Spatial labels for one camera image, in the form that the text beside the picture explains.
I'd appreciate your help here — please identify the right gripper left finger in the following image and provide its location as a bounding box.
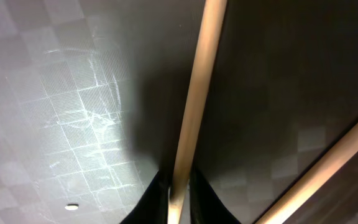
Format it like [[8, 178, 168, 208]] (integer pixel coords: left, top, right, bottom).
[[121, 171, 168, 224]]

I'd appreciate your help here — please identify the wooden chopstick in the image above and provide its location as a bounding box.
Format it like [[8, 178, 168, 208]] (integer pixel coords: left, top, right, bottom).
[[167, 0, 227, 224], [256, 123, 358, 224]]

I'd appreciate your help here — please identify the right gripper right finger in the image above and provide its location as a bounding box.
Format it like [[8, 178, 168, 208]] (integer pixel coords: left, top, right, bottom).
[[190, 168, 241, 224]]

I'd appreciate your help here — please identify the dark brown serving tray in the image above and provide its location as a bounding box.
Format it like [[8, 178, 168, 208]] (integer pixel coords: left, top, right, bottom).
[[0, 0, 358, 223]]

